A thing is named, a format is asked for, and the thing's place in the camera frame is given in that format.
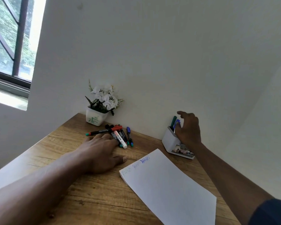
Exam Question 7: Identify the person's left forearm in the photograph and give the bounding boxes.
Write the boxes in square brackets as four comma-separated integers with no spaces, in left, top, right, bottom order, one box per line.
[0,150,92,225]

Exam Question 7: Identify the potted white artificial flowers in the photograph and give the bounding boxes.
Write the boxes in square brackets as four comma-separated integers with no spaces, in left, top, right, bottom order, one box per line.
[85,79,125,127]

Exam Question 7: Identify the blue right shirt sleeve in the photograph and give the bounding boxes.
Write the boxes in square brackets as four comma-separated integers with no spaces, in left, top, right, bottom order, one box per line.
[248,198,281,225]

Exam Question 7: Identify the barred window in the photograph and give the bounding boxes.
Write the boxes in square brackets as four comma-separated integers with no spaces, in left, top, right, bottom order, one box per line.
[0,0,47,99]

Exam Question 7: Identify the person's right forearm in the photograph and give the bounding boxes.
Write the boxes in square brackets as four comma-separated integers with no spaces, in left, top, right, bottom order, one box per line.
[191,142,274,225]

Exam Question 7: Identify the person's right hand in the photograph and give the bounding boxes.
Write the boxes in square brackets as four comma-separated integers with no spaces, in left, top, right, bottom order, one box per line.
[174,111,203,150]

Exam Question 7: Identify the pile of colored markers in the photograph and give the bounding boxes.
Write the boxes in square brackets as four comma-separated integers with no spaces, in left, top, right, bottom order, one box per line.
[105,124,134,149]

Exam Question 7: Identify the gray desk organizer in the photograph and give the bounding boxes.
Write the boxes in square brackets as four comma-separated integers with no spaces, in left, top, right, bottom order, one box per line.
[161,126,195,160]

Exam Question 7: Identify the person's left hand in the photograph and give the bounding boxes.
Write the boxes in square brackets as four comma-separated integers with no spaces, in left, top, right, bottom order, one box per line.
[75,133,128,175]

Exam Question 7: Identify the white paper sheet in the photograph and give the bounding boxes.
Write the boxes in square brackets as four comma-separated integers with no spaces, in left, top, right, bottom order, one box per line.
[119,148,217,225]

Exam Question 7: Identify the thin green-capped marker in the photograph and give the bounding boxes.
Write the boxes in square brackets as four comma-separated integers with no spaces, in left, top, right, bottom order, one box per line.
[170,116,178,132]

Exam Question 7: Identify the thin red-capped marker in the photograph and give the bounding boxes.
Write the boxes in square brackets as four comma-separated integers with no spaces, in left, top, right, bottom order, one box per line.
[85,126,123,137]

